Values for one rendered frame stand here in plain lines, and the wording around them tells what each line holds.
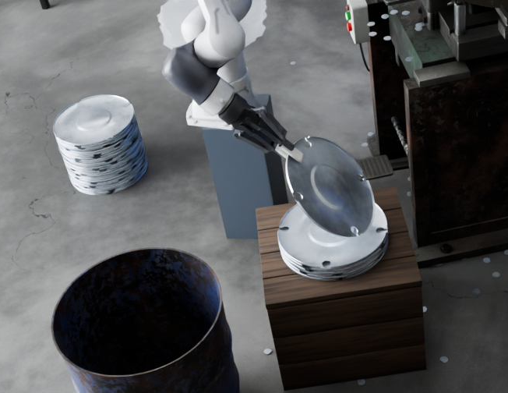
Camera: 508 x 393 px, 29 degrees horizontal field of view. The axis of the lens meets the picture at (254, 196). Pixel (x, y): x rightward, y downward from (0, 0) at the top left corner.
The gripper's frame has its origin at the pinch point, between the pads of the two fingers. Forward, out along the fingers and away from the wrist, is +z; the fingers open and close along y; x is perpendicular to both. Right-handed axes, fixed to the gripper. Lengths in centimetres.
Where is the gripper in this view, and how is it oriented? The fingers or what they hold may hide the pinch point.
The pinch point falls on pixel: (289, 152)
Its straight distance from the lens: 246.2
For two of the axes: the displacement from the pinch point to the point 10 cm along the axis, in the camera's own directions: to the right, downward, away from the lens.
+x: 2.7, -6.7, 6.9
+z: 7.8, 5.7, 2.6
